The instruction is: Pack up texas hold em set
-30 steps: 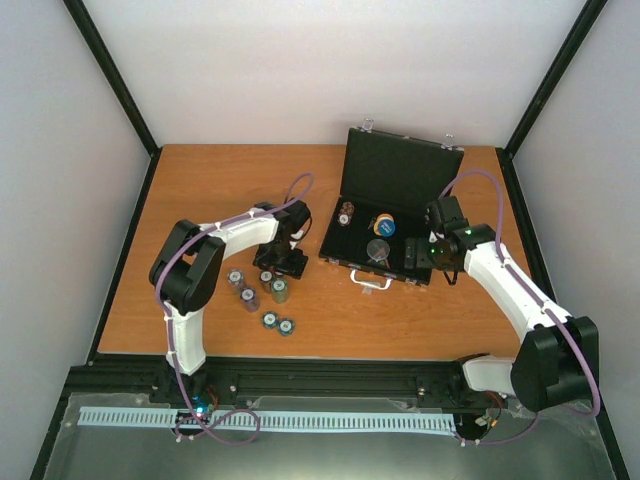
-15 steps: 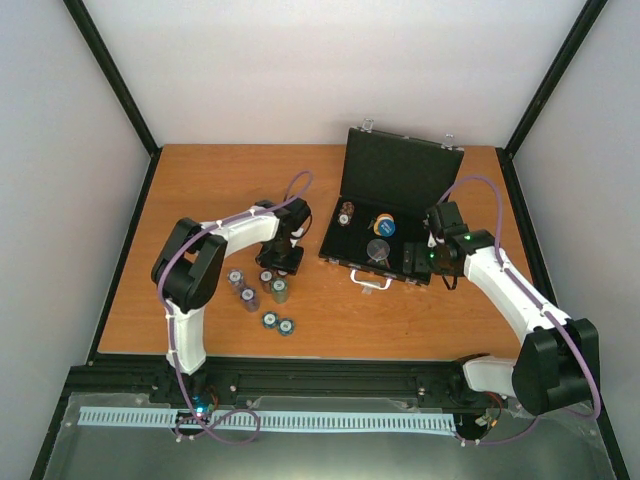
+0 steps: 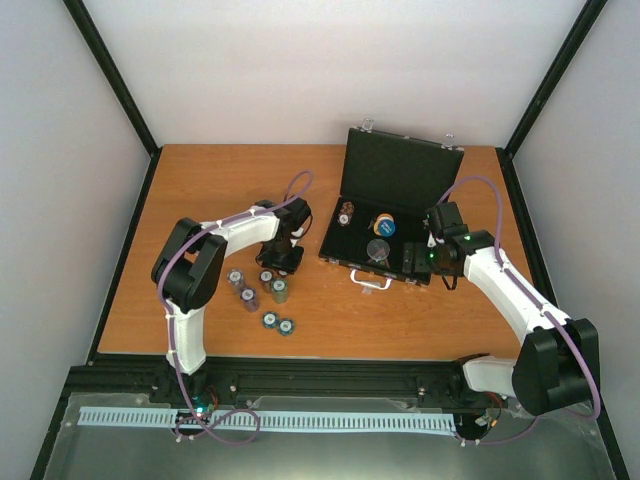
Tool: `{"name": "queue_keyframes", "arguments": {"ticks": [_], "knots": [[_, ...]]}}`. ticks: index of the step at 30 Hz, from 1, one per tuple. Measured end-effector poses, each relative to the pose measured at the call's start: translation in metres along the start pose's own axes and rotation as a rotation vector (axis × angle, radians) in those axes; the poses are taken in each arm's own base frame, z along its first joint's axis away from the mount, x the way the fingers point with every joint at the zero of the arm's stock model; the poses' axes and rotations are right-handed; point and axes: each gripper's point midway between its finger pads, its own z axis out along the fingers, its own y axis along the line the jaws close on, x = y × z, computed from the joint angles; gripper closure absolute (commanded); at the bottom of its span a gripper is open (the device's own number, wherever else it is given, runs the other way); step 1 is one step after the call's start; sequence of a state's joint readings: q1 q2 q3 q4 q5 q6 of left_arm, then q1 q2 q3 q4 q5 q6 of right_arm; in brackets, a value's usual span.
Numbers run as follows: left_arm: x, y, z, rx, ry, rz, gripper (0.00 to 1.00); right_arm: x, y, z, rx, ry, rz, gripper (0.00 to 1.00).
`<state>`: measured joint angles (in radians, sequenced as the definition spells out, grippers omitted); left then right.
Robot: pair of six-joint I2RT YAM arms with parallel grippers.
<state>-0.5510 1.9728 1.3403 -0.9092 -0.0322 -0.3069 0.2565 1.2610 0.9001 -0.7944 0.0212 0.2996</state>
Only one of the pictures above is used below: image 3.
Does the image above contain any purple chip stack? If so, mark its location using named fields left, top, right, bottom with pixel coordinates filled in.
left=227, top=269, right=246, bottom=295
left=240, top=287, right=260, bottom=312

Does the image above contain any left black frame post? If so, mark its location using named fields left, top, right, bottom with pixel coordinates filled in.
left=62, top=0, right=162, bottom=156

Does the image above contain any black poker set case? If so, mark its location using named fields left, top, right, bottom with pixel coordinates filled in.
left=319, top=127, right=464, bottom=286

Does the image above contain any clear round dealer button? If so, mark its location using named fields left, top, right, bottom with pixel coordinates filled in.
left=366, top=238, right=390, bottom=259

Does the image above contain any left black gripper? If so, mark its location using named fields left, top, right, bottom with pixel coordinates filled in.
left=257, top=238, right=303, bottom=275

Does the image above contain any purple chip stack upper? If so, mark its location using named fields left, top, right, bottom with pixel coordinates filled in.
left=227, top=269, right=246, bottom=295

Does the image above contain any blue round blind button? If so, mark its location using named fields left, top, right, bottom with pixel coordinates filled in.
left=376, top=221, right=396, bottom=238

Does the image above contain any blue short stack left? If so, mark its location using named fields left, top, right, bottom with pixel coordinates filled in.
left=262, top=311, right=279, bottom=329

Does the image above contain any blue short stack right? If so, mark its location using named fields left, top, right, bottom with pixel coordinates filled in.
left=277, top=318, right=295, bottom=336

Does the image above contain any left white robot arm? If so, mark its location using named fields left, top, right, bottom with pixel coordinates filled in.
left=151, top=196, right=312, bottom=403

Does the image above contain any purple chip stack lower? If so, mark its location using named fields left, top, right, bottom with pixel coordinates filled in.
left=240, top=287, right=260, bottom=312

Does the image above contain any black frame post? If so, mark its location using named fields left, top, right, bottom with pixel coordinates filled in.
left=62, top=0, right=162, bottom=156
left=503, top=0, right=609, bottom=156

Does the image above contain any blue short stack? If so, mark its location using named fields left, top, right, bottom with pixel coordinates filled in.
left=262, top=311, right=279, bottom=329
left=277, top=318, right=295, bottom=336

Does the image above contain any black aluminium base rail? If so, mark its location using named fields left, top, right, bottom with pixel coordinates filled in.
left=63, top=354, right=497, bottom=413

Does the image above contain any triangular all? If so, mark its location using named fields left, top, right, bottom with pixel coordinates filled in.
left=370, top=255, right=389, bottom=268

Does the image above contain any brown tall chip stack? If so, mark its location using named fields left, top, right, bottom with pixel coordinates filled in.
left=259, top=269, right=274, bottom=294

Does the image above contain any brown short stack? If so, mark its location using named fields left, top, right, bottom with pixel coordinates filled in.
left=337, top=201, right=355, bottom=226

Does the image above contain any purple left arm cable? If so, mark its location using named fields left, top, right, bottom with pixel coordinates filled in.
left=156, top=169, right=315, bottom=445

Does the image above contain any light blue cable duct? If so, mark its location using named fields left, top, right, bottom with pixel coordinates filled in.
left=77, top=406, right=456, bottom=436

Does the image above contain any green tall chip stack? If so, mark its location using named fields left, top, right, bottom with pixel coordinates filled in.
left=270, top=278, right=289, bottom=304

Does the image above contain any right black frame post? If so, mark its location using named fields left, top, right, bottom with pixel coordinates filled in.
left=503, top=0, right=609, bottom=156

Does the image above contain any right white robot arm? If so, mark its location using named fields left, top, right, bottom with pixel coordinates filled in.
left=412, top=202, right=602, bottom=419

